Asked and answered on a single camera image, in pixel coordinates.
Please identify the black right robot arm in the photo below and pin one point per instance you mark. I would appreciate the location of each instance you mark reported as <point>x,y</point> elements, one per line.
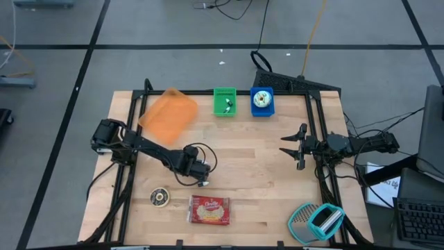
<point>364,143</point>

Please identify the black perforated metal panel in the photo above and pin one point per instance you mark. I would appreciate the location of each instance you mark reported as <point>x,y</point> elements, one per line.
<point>277,81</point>

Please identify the orange translucent plastic bin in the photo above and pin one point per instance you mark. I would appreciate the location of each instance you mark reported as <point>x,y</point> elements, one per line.
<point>170,114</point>

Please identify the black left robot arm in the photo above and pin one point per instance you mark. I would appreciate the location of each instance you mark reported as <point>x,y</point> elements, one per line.
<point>149,146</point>

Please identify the grey monitor back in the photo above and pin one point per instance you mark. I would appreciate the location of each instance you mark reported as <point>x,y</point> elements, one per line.
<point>431,139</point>

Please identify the black metal bar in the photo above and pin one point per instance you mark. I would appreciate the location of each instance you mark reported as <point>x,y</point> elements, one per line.
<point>388,172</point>

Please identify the black caster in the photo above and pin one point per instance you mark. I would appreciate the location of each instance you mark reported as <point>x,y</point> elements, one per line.
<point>5,116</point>

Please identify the teal cheese grater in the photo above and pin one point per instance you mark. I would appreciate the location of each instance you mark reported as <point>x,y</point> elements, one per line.
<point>301,222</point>

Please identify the white-iced toy donut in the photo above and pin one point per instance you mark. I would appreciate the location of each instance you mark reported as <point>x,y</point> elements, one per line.
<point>256,100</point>

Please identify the small black white clip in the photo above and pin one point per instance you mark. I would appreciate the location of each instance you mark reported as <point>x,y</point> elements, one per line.
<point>227,110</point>
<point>229,101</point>
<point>205,183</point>

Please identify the blue plastic basket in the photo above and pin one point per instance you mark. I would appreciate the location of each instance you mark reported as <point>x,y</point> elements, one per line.
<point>255,112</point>

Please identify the white paper sheet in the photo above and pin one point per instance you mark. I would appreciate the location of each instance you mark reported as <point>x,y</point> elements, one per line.
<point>385,191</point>

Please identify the grey cart base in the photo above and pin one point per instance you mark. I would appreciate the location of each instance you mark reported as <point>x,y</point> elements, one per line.
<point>17,82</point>

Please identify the chocolate-iced toy donut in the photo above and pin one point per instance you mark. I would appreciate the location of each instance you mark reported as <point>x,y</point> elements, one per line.
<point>153,198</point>

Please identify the green plastic basket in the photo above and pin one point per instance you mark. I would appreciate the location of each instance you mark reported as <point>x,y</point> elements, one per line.
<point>218,95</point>

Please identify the red popcorn package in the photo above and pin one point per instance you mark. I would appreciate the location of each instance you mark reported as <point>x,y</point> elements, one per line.
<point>208,210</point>

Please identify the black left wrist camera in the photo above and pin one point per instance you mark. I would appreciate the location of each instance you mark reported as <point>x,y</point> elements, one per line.
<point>191,152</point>

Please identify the black metal table frame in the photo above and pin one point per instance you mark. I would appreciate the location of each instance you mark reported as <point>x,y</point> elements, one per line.
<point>243,92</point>

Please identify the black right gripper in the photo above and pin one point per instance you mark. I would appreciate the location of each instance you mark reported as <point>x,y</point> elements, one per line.
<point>312,146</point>

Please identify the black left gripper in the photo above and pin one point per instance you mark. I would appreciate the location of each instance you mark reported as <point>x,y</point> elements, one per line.
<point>196,168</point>

